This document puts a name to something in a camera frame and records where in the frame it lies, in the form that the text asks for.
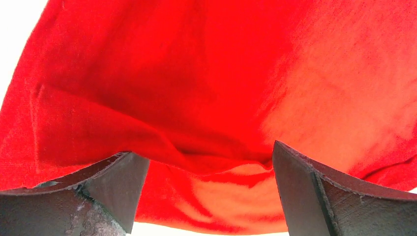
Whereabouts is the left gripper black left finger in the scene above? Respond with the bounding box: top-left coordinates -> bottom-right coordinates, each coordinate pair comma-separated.
0,152 -> 149,236

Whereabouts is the red t shirt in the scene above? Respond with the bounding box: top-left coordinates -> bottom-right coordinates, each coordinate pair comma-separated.
0,0 -> 417,235

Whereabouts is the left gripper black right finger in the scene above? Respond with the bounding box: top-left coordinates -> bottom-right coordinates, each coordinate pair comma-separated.
272,141 -> 417,236

